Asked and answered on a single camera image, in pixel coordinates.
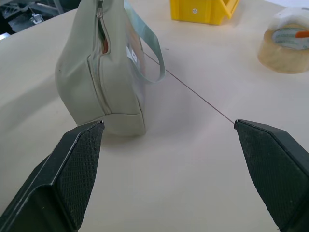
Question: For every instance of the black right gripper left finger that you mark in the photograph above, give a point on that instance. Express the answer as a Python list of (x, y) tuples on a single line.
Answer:
[(60, 178)]

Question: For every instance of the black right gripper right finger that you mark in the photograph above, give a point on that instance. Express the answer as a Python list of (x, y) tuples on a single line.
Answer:
[(275, 169)]

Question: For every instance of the pale green zipper pouch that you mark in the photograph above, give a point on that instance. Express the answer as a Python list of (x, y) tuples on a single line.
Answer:
[(103, 72)]

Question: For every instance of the clear packing tape roll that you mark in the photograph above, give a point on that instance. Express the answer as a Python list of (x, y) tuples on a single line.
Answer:
[(285, 43)]

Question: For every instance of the yellow plastic bin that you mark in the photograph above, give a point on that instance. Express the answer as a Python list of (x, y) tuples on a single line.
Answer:
[(202, 10)]

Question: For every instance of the grey metal frame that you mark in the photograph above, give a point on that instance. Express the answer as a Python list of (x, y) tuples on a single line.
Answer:
[(26, 12)]

